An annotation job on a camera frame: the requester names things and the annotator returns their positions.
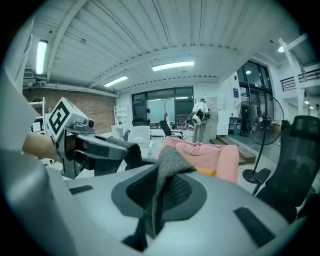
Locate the grey tall cabinet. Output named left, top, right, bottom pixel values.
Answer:
left=202, top=96, right=219, bottom=144

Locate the ceiling tube light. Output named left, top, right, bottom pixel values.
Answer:
left=36, top=39, right=49, bottom=75
left=103, top=75, right=129, bottom=88
left=151, top=61, right=195, bottom=72

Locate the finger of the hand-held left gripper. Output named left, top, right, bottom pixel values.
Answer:
left=147, top=171, right=308, bottom=256
left=65, top=163, right=159, bottom=256

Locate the grey cloth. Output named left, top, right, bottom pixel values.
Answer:
left=104, top=136, right=198, bottom=252

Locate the white storage rack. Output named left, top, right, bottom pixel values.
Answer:
left=28, top=96, right=48, bottom=136

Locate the white bookshelf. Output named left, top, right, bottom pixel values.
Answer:
left=113, top=104, right=131, bottom=126

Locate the wooden step platform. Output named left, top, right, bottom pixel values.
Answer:
left=209, top=136, right=257, bottom=166

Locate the black high-back office chair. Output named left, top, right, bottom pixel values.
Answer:
left=131, top=116, right=149, bottom=128

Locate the pink cloth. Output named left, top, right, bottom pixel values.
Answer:
left=154, top=136, right=240, bottom=185

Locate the wooden coat rack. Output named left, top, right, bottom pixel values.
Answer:
left=162, top=100, right=171, bottom=122

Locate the black mesh office chair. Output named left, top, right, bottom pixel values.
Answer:
left=252, top=114, right=320, bottom=225

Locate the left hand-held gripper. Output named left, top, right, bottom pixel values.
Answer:
left=46, top=96, right=97, bottom=180

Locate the white office chair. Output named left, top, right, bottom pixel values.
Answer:
left=123, top=125, right=154, bottom=155

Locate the yellow cushion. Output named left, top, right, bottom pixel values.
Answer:
left=194, top=166, right=218, bottom=177

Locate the white cabinet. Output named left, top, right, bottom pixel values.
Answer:
left=216, top=109, right=231, bottom=136

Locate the black-framed window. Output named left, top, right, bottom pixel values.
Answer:
left=131, top=86, right=195, bottom=126

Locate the large black standing fan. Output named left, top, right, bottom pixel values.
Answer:
left=242, top=94, right=286, bottom=185

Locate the black-framed glass door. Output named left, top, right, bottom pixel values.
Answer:
left=236, top=59, right=275, bottom=136

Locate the black chrome-frame visitor chair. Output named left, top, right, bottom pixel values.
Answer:
left=159, top=119, right=185, bottom=140

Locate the small black standing fan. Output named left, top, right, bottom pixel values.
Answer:
left=236, top=101, right=253, bottom=137

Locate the white round worn pack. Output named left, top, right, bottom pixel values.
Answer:
left=192, top=109, right=205, bottom=126

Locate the black balcony railing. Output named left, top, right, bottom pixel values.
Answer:
left=279, top=68, right=320, bottom=92

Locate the person's left forearm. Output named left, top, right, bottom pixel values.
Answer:
left=21, top=131, right=62, bottom=164

